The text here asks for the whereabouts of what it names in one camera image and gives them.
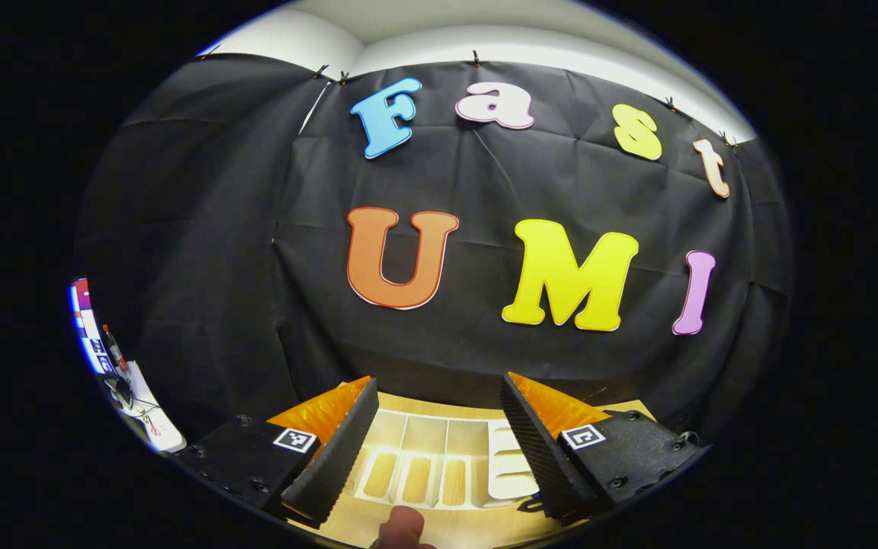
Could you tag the red bottle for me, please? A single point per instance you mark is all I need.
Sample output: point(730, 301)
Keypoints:
point(113, 347)

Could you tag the cream plastic bookshelf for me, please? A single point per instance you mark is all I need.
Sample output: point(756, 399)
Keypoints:
point(424, 442)

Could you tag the white side table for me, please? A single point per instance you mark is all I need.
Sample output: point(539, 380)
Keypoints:
point(157, 423)

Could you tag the colourful poster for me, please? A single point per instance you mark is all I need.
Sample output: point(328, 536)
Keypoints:
point(84, 320)

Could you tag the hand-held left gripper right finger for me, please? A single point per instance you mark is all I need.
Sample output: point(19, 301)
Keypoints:
point(538, 450)

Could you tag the black backdrop cloth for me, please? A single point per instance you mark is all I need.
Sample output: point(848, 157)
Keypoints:
point(469, 175)

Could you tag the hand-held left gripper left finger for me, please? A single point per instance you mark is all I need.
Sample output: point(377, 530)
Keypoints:
point(340, 465)

